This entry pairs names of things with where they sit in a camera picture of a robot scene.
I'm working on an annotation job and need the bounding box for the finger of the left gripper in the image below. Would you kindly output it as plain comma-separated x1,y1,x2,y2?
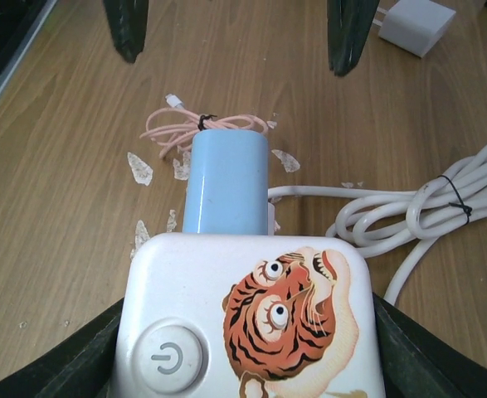
326,0,379,77
103,0,149,64

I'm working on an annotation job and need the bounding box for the light blue small plug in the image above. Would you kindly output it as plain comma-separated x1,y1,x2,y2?
183,129,269,235

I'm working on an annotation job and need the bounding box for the pink usb cable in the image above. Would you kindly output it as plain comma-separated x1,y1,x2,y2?
139,93,277,161

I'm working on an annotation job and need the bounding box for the white cube adapter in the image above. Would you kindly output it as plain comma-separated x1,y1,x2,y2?
109,233,386,397

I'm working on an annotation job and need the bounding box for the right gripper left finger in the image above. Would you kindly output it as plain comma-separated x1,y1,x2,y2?
0,299,124,397

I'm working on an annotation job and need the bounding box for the white cord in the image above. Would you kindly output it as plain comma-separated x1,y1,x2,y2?
266,132,487,306

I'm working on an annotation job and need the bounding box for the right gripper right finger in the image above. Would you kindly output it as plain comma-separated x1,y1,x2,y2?
373,294,487,397

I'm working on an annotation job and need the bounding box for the white charger plug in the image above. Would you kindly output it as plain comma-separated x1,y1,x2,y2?
373,0,456,58

